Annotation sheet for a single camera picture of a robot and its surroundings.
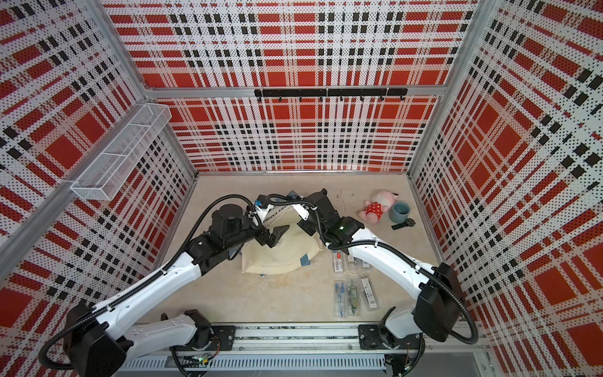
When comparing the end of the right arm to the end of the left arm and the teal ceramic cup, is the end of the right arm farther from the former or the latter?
the teal ceramic cup

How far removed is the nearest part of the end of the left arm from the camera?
0.64 meters

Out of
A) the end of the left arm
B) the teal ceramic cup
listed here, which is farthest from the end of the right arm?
the teal ceramic cup

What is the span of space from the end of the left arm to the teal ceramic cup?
56 cm

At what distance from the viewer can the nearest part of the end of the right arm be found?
0.55m

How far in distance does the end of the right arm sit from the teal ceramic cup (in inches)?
19.0

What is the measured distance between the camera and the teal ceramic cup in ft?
3.29

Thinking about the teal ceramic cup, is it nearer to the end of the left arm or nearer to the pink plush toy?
the pink plush toy

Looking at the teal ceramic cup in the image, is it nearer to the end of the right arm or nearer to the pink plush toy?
the pink plush toy
